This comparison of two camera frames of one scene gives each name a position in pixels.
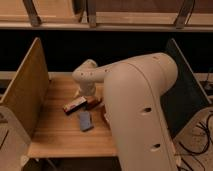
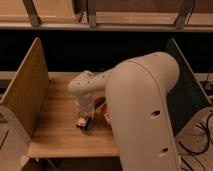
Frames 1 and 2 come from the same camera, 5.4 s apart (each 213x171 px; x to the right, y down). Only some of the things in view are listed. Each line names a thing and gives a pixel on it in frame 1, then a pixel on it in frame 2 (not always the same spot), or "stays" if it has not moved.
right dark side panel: (187, 98) stays
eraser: (71, 106) -> (81, 122)
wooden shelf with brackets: (128, 15) stays
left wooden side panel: (27, 91) stays
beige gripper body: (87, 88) -> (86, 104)
